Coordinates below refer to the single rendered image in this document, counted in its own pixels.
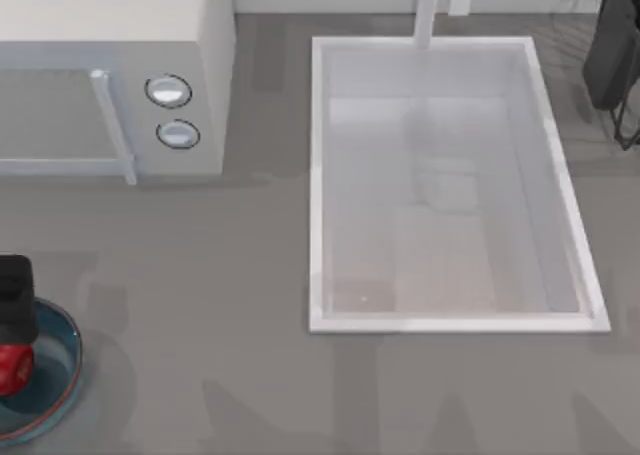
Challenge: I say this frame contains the white sink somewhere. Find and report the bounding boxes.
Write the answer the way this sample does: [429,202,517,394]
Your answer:
[306,35,613,335]

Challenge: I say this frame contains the small round microwave knob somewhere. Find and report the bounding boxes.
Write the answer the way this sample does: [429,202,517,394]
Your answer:
[155,118,202,152]

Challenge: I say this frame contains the large round microwave knob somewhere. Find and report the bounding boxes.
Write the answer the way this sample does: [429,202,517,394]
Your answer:
[144,72,194,110]

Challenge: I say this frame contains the pale microwave oven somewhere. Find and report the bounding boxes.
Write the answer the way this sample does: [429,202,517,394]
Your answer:
[0,0,237,186]

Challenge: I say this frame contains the tall white tap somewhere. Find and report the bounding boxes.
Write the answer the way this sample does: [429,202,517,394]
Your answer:
[412,0,442,52]

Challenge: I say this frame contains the grey microwave door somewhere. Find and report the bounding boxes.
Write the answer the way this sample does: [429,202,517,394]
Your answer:
[0,68,126,177]

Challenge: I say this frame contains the blue plate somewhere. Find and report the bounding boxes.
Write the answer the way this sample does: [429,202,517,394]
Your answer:
[0,296,84,444]

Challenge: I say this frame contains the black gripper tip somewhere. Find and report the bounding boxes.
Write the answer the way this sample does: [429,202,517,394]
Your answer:
[0,254,40,348]

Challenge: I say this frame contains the red apple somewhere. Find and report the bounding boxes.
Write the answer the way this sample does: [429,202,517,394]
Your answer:
[0,343,36,399]

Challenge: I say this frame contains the pale microwave door handle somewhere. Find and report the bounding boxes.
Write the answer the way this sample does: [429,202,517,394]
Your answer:
[89,68,138,186]

